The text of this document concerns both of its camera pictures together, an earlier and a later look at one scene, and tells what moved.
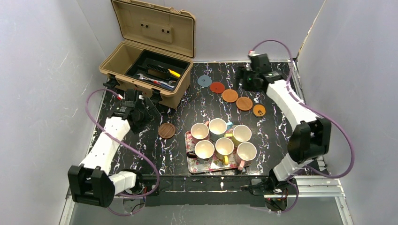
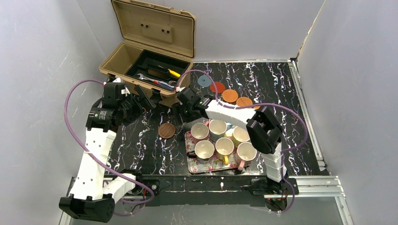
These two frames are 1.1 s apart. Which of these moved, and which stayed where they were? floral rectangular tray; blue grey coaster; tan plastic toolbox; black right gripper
Moved: black right gripper
Stayed: blue grey coaster; floral rectangular tray; tan plastic toolbox
